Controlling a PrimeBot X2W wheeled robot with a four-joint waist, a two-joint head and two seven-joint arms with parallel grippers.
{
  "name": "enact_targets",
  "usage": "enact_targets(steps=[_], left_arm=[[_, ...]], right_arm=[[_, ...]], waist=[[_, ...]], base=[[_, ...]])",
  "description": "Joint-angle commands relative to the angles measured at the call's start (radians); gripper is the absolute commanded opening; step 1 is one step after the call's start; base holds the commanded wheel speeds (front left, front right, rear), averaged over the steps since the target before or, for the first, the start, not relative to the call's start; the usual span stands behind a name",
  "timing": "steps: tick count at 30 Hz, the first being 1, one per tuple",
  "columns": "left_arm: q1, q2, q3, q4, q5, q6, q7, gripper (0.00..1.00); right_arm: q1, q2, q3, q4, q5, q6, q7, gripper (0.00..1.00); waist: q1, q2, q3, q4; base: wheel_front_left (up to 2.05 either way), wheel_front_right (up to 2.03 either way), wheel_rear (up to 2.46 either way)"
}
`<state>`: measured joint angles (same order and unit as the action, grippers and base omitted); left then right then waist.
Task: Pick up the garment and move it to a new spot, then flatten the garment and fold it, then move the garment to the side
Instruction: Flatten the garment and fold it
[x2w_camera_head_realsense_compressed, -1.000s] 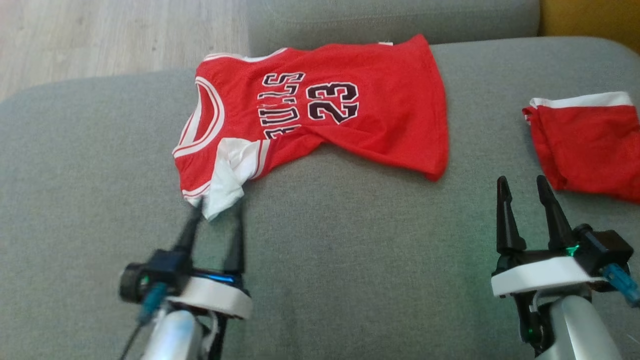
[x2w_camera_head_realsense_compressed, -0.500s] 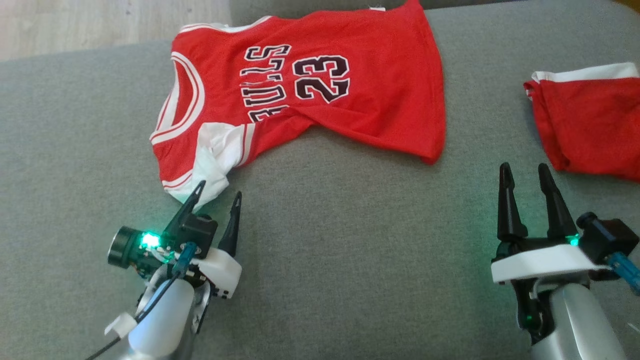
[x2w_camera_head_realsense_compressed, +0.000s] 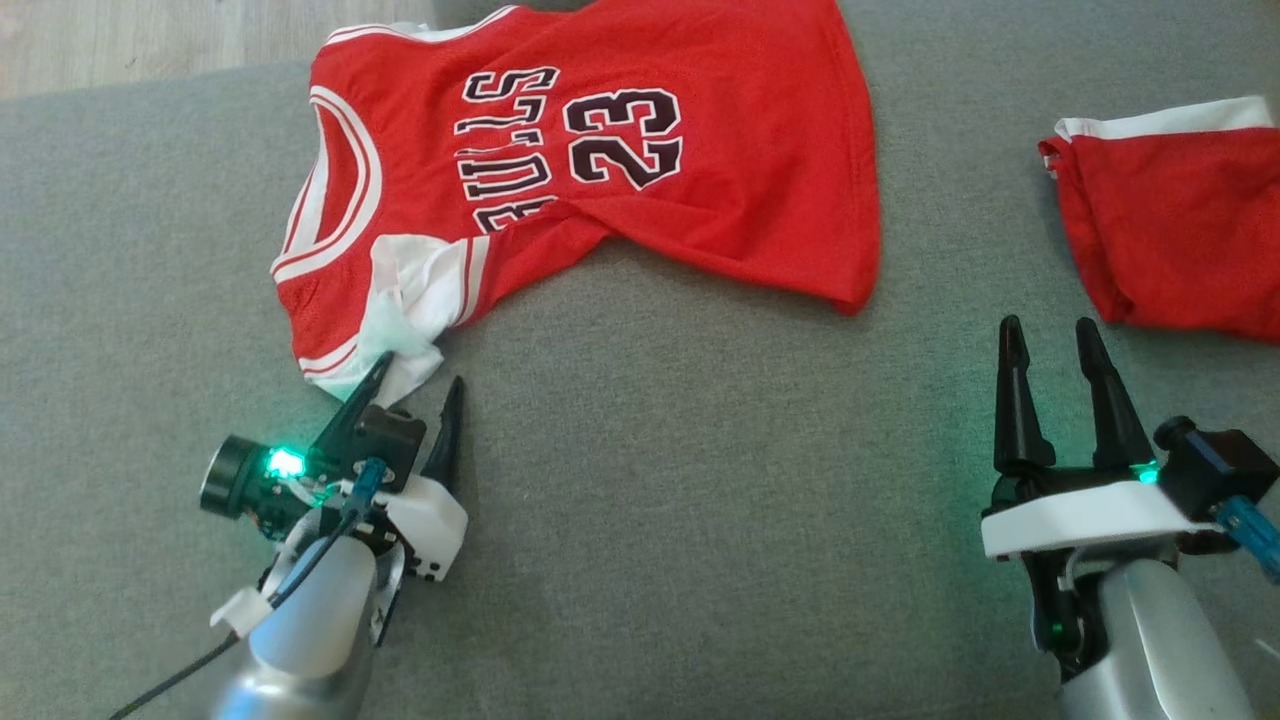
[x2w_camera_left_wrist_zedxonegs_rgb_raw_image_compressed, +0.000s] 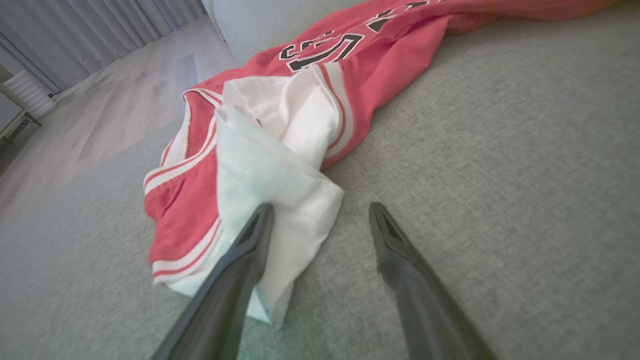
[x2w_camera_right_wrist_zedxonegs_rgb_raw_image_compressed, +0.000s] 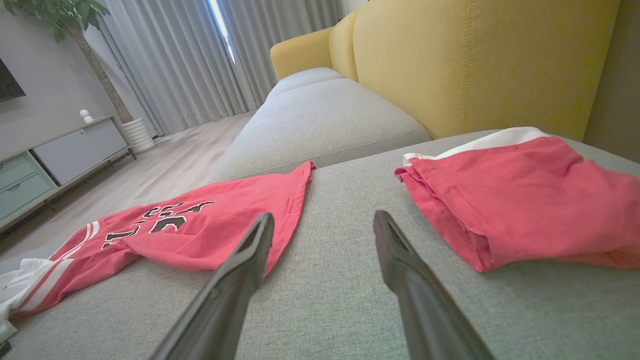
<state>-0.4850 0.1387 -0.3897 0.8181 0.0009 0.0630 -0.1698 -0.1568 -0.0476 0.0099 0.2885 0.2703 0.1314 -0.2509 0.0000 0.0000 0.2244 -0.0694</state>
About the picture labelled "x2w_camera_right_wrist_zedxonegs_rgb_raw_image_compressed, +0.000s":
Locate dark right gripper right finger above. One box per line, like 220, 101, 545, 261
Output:
372, 209, 496, 360

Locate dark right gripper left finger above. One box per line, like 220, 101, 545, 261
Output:
150, 212, 275, 360

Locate red jersey white sleeves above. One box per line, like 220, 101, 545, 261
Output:
0, 160, 316, 344

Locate red shorts white side stripe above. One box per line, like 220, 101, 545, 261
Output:
394, 126, 640, 274

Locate white ribbed plant pot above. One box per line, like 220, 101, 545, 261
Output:
121, 117, 156, 155

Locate grey green tv cabinet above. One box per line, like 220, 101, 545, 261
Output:
0, 116, 137, 234

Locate grey curtain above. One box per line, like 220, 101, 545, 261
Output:
97, 0, 253, 137
217, 0, 347, 108

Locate yellow sofa backrest cushion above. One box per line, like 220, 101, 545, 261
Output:
352, 0, 640, 164
328, 9, 362, 84

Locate green indoor tree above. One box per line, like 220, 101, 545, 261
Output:
2, 0, 136, 126

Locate dark wall television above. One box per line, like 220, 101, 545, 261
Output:
0, 57, 27, 104

